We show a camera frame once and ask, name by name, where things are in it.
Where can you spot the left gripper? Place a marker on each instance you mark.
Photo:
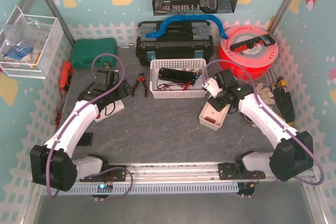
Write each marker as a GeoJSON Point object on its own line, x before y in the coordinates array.
{"type": "Point", "coordinates": [124, 87]}

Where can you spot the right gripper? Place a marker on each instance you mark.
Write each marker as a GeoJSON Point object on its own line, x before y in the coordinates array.
{"type": "Point", "coordinates": [217, 100]}

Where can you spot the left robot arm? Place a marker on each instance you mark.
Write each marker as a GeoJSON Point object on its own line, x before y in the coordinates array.
{"type": "Point", "coordinates": [51, 163]}

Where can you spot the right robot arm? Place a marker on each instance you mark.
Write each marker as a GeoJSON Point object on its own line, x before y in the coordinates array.
{"type": "Point", "coordinates": [293, 150]}

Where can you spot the white peg fixture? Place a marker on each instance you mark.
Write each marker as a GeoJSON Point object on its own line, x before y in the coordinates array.
{"type": "Point", "coordinates": [110, 110]}

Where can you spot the small white tray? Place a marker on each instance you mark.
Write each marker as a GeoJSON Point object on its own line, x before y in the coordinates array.
{"type": "Point", "coordinates": [209, 111]}

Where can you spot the green plastic case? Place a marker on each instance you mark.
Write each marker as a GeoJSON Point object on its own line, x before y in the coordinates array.
{"type": "Point", "coordinates": [85, 50]}

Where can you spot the orange multimeter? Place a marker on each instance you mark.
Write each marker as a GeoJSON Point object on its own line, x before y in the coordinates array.
{"type": "Point", "coordinates": [65, 76]}

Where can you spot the white work gloves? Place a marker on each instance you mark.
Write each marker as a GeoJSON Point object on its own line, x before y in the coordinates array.
{"type": "Point", "coordinates": [265, 94]}

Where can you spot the red filament spool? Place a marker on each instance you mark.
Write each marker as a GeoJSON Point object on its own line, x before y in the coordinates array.
{"type": "Point", "coordinates": [256, 61]}

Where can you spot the red multimeter leads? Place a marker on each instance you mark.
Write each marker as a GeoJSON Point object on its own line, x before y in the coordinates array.
{"type": "Point", "coordinates": [59, 109]}

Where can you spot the white perforated basket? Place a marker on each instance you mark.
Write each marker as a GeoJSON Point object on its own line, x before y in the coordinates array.
{"type": "Point", "coordinates": [173, 90]}

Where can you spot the black glove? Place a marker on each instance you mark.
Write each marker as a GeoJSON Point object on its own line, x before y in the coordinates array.
{"type": "Point", "coordinates": [284, 104]}

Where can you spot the black red connector strip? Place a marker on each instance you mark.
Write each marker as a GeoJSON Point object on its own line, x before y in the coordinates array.
{"type": "Point", "coordinates": [263, 40]}

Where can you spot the black toolbox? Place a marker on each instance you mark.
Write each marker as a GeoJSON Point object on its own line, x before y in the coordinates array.
{"type": "Point", "coordinates": [181, 40]}

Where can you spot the clear acrylic box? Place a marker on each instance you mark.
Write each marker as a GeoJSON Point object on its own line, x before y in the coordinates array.
{"type": "Point", "coordinates": [44, 33]}

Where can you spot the blue white gloves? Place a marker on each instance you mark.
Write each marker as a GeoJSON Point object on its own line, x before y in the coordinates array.
{"type": "Point", "coordinates": [21, 52]}

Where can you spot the aluminium rail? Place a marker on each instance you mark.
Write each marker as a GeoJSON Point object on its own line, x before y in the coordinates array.
{"type": "Point", "coordinates": [173, 171]}

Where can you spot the grey slotted cable duct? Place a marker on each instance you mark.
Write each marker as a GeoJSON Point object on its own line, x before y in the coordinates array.
{"type": "Point", "coordinates": [146, 189]}

